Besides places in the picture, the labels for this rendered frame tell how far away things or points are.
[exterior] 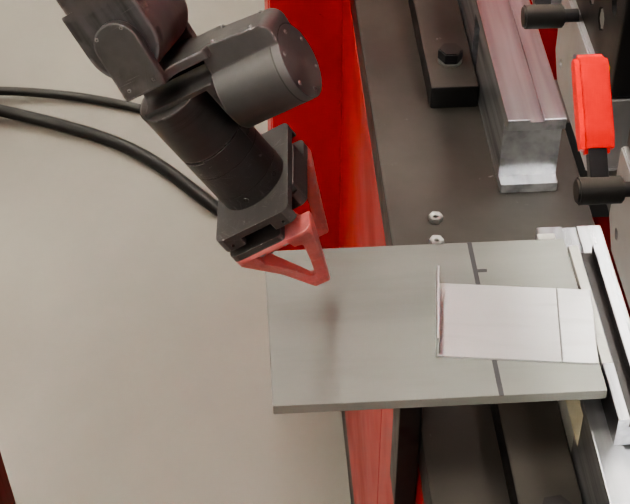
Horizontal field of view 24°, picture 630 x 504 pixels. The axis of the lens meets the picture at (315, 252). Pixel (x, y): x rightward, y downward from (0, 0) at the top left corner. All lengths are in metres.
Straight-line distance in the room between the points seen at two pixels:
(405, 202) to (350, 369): 0.38
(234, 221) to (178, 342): 1.50
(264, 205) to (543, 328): 0.26
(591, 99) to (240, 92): 0.25
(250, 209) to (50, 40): 2.28
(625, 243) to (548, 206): 0.54
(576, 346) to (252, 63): 0.37
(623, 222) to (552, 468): 0.31
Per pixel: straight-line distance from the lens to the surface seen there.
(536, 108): 1.49
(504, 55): 1.56
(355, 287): 1.23
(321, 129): 2.14
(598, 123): 0.94
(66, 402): 2.52
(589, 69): 0.95
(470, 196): 1.52
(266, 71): 1.02
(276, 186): 1.10
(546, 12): 1.09
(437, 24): 1.72
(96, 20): 1.04
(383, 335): 1.19
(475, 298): 1.22
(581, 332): 1.21
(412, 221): 1.48
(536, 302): 1.23
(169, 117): 1.05
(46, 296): 2.70
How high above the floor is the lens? 1.85
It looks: 42 degrees down
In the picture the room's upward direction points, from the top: straight up
